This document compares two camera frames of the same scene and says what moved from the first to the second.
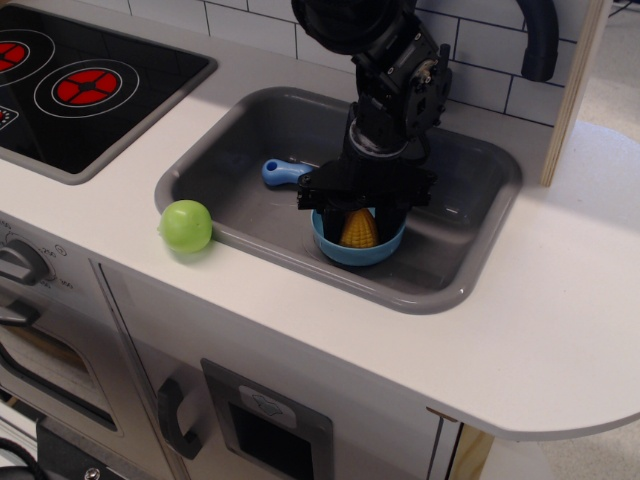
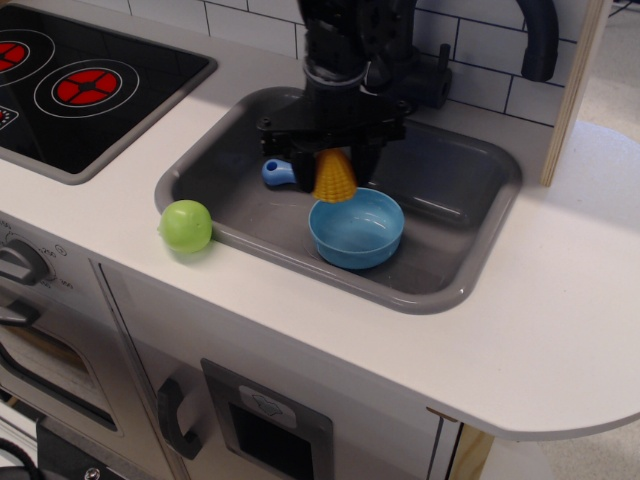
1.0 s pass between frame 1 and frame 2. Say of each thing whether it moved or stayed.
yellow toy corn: moved
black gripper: moved
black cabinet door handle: stayed
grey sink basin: stayed
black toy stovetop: stayed
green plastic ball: stayed
